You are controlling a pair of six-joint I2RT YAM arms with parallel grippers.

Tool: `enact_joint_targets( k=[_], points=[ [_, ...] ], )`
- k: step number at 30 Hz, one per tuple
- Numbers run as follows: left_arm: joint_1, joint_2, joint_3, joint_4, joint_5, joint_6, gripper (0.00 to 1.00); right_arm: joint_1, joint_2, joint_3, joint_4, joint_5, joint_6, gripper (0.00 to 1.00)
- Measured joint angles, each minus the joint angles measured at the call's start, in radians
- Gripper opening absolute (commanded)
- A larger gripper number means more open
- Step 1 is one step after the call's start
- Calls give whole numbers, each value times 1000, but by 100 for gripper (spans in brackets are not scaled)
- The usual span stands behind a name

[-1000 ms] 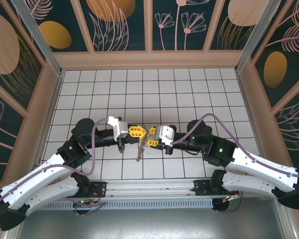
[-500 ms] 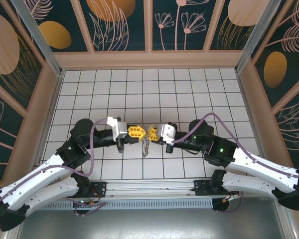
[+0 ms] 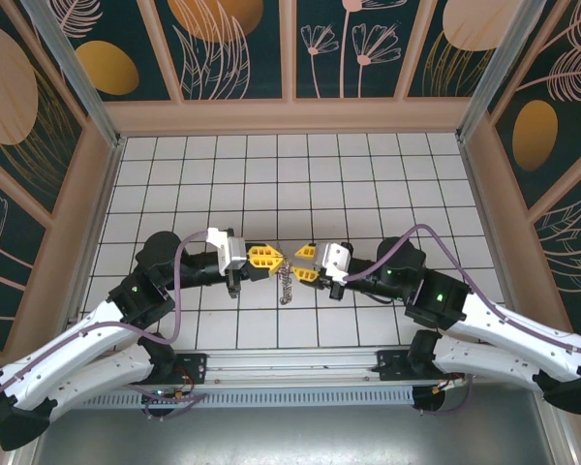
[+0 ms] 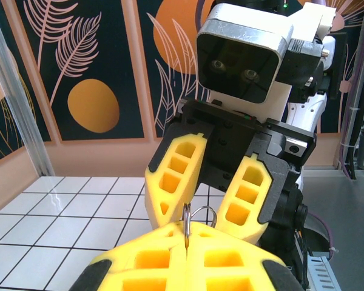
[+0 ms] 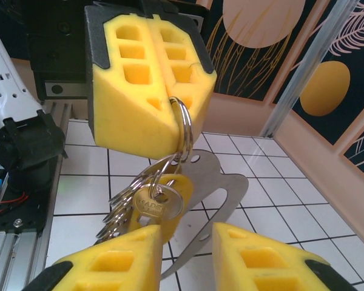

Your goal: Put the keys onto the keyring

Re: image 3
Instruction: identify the metal key holder with rings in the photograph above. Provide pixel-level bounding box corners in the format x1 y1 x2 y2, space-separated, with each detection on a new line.
278 251 297 308

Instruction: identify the grey metal base sheet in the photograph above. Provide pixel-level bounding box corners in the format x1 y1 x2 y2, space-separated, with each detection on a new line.
31 401 566 465

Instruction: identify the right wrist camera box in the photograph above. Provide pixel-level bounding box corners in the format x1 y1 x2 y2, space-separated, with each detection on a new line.
314 240 353 285

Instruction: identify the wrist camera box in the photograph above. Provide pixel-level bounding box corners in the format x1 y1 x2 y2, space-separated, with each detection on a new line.
206 227 249 275
314 240 353 285

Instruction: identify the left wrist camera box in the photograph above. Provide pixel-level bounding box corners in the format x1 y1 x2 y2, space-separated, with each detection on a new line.
206 227 249 275

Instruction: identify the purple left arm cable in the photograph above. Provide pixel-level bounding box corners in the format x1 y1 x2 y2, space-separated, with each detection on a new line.
0 231 212 448

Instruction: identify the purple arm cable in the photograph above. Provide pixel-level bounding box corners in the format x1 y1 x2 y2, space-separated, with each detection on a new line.
0 231 212 448
344 223 581 357

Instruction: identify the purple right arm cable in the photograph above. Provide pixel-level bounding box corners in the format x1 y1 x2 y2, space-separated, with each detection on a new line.
344 223 581 357

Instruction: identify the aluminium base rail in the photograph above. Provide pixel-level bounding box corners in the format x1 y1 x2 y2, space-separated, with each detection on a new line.
173 349 417 388

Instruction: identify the slotted grey cable duct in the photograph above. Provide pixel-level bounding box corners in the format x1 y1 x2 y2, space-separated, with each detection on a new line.
76 386 417 409

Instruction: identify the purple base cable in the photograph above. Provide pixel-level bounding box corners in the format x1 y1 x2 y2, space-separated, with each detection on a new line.
142 389 210 421
414 376 481 419

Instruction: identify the aluminium corner post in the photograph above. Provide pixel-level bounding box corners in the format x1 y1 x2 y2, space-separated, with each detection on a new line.
454 0 549 142
21 0 127 147

